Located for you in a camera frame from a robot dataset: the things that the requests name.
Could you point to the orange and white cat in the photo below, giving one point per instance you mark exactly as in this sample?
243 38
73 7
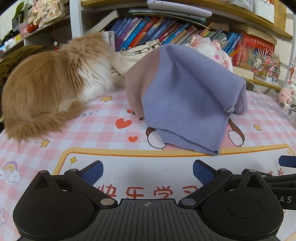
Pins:
48 89

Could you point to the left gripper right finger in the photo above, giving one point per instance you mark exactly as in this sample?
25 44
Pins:
212 180

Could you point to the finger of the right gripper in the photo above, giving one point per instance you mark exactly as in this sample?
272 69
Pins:
287 161

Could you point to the dark olive velvet cloth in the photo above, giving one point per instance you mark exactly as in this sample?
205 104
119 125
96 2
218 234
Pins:
14 59

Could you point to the row of colourful books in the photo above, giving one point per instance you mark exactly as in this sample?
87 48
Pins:
134 32

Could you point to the white pink plush bunny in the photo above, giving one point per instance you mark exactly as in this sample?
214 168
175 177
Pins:
211 49

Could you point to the purple and mauve sweater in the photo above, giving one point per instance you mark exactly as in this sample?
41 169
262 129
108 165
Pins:
185 96

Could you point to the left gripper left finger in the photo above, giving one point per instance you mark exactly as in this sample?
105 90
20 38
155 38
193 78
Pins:
82 181

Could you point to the white wooden bookshelf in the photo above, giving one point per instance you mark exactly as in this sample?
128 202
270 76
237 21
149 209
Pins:
84 18

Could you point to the pink checkered cartoon tablecloth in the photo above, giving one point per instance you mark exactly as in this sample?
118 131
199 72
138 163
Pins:
136 163

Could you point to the small pink plush pig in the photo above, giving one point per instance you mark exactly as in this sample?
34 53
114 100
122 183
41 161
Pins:
285 96

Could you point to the cream canvas tote bag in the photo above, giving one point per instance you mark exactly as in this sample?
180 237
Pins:
123 60

